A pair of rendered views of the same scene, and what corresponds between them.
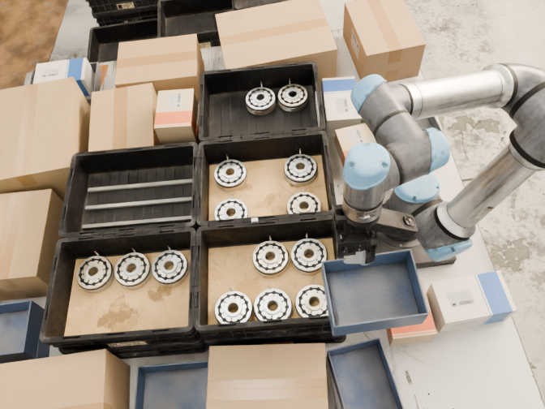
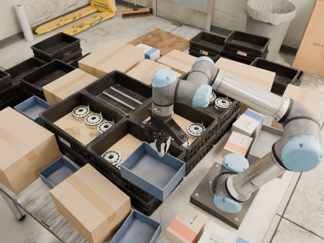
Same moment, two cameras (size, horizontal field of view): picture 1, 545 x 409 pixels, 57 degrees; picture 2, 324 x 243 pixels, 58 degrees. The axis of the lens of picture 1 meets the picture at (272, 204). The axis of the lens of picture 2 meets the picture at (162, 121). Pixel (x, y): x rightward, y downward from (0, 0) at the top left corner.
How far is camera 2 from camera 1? 0.67 m
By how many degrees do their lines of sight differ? 27
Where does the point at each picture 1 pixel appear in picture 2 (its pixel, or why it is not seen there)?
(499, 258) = not seen: outside the picture
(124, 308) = (77, 131)
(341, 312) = (134, 170)
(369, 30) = not seen: hidden behind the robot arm
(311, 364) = (115, 200)
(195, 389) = not seen: hidden behind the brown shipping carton
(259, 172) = (178, 121)
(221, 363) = (84, 172)
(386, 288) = (163, 177)
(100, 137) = (132, 73)
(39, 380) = (25, 127)
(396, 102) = (204, 69)
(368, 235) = (160, 129)
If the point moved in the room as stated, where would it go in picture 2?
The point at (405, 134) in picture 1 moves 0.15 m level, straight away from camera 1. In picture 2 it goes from (193, 79) to (229, 66)
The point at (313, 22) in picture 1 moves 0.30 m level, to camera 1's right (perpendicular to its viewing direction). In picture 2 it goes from (262, 80) to (309, 97)
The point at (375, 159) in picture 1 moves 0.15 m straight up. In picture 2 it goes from (166, 74) to (166, 30)
